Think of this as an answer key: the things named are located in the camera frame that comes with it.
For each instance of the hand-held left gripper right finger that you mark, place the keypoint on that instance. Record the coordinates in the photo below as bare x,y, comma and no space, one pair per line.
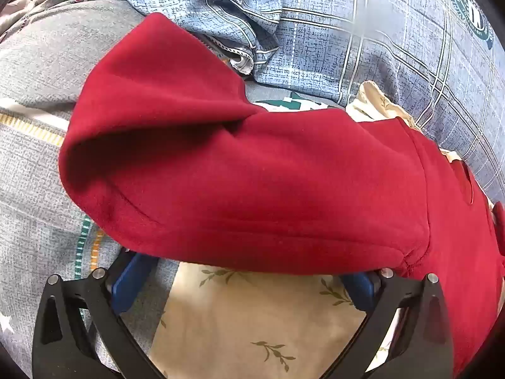
360,289

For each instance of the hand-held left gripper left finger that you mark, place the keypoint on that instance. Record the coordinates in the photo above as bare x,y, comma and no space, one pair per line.
126,282

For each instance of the red fleece sweater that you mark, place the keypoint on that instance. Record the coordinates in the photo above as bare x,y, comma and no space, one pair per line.
236,185

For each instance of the cream leaf-print cloth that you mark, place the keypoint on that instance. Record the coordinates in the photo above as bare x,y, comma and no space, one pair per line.
244,323

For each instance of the grey patterned bed sheet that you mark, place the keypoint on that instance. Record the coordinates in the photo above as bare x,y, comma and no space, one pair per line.
39,67

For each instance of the blue plaid duvet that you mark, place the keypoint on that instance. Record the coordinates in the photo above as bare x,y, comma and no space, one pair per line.
335,39

